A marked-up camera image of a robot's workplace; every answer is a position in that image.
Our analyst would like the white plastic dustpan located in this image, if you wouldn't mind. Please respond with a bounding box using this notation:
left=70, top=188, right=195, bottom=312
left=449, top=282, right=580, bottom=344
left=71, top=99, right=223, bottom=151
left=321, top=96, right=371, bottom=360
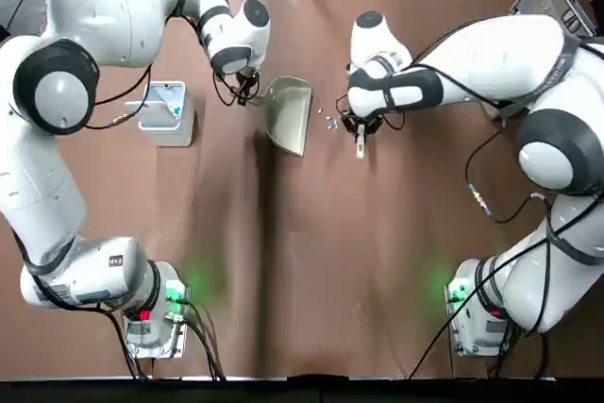
left=244, top=76, right=313, bottom=158

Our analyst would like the white trash can with lid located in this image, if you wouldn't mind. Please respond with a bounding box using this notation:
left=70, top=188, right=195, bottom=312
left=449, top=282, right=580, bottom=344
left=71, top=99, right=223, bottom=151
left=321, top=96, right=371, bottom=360
left=125, top=80, right=197, bottom=148

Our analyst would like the black cable silver connector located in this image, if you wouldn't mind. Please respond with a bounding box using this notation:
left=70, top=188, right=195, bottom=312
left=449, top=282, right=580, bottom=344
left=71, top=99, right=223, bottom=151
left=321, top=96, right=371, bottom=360
left=464, top=128, right=551, bottom=225
left=82, top=62, right=155, bottom=130

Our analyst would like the black base cable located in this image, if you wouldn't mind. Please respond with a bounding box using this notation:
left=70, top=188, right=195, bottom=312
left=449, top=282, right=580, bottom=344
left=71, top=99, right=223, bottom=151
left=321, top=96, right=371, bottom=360
left=181, top=296, right=228, bottom=381
left=409, top=279, right=478, bottom=381

